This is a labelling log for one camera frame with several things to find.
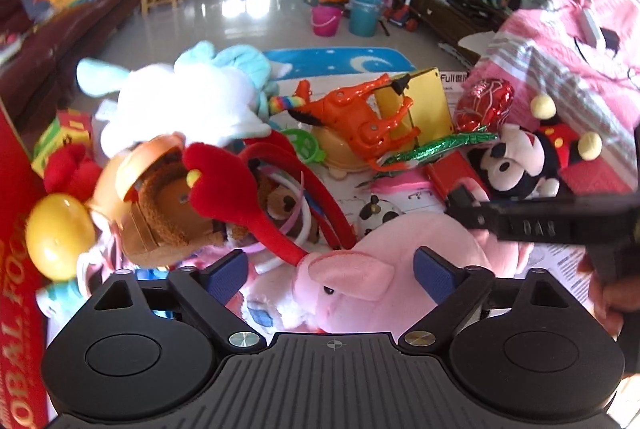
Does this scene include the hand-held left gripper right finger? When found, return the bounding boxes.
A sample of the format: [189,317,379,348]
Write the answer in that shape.
[397,246,572,353]

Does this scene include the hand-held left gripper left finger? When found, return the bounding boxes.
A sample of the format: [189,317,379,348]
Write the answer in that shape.
[91,249,268,353]

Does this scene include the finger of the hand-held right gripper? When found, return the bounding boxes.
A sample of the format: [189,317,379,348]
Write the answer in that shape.
[445,186,502,235]

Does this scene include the red gift box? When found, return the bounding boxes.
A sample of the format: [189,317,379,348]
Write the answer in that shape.
[0,102,57,429]

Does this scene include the person's right forearm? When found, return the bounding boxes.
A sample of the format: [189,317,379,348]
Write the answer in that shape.
[615,244,640,382]

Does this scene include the person's right hand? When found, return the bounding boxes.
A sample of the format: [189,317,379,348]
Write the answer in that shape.
[577,253,632,337]

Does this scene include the small red box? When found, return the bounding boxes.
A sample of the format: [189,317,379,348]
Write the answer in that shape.
[425,154,488,210]

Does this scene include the pink pig plush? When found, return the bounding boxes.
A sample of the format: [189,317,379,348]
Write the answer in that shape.
[245,212,536,335]

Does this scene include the black and red mouse plush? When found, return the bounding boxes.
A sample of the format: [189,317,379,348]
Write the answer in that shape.
[467,94,603,202]

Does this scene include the red plush horned headband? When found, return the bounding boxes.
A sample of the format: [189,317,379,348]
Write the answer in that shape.
[181,140,360,267]

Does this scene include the pink fabric toy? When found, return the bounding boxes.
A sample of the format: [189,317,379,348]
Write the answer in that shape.
[372,172,436,200]

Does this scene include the brown plush slipper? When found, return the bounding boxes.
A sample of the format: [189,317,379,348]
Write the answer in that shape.
[120,152,227,267]

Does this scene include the brown plush bear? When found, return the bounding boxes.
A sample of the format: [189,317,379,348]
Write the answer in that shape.
[252,174,321,245]

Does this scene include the cow print ball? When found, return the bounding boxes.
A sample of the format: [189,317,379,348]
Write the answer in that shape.
[357,194,406,237]

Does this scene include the white plastic headband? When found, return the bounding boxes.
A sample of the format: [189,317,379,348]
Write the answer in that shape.
[250,166,317,272]

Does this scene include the red foil rose balloon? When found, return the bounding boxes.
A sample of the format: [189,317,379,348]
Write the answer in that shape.
[377,78,516,170]

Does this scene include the yellow box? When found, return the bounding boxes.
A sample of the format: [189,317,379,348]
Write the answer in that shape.
[374,68,455,147]

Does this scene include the yellow orange plastic toy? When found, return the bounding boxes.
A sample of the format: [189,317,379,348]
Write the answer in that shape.
[307,124,381,172]

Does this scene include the green plastic toy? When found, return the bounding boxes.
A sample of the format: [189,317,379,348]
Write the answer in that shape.
[277,126,326,167]

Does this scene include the pink cat plush cushion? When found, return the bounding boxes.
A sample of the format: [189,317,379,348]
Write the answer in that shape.
[467,0,640,197]

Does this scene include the white pink baby toy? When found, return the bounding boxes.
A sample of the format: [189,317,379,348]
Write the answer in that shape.
[35,229,131,316]

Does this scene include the white and mint plush toy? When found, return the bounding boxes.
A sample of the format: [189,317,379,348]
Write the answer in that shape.
[76,42,301,157]

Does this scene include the yellow ball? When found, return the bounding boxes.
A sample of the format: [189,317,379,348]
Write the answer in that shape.
[26,193,97,281]

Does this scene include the red plush bow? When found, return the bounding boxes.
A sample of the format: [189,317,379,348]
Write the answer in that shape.
[42,144,103,200]

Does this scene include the blue moon mat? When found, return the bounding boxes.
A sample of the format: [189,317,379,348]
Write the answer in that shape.
[262,46,413,82]

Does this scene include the colourful foam cube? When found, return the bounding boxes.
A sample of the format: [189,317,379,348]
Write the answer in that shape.
[31,109,93,177]

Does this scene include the blue bucket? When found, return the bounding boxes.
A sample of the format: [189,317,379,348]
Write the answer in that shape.
[348,0,385,37]

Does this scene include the pink bucket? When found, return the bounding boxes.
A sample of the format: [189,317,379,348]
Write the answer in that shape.
[311,5,345,37]

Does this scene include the dark red sofa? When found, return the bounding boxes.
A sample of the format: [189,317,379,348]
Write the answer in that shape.
[0,0,142,130]

